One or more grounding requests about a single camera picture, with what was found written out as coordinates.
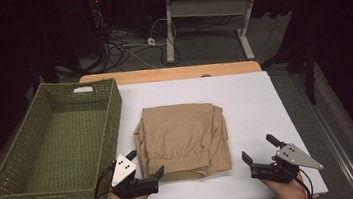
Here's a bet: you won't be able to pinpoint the bundle of black floor cables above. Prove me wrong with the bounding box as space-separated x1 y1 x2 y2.
86 0 184 76

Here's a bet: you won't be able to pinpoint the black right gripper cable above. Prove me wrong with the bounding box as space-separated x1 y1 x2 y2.
287 171 315 199

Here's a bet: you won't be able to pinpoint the wooden table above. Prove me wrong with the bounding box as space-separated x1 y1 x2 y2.
30 50 320 199

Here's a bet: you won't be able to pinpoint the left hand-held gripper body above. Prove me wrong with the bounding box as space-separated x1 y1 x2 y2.
106 149 161 199

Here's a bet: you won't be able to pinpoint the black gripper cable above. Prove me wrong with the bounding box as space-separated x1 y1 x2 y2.
87 163 120 199
287 171 315 199

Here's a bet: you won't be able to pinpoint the long metal rail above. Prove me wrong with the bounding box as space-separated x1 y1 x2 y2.
290 65 353 199

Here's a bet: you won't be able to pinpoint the white floor cable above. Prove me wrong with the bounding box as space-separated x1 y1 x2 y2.
118 16 182 74

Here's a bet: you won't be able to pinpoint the white-legged background desk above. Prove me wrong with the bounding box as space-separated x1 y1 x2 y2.
152 0 308 71

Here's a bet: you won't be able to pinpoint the person's right hand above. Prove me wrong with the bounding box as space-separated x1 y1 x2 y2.
261 170 311 199

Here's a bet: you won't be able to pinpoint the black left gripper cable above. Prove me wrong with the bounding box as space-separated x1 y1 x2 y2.
87 163 120 199

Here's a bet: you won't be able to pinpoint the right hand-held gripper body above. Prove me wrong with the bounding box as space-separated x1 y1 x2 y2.
247 139 325 187

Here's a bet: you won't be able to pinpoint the khaki pants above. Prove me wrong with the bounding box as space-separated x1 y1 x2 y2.
130 98 234 186

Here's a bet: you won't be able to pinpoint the white table mat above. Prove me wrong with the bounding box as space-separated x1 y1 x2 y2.
22 62 329 199

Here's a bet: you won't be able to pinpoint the green woven basket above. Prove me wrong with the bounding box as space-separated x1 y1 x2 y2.
0 74 134 199

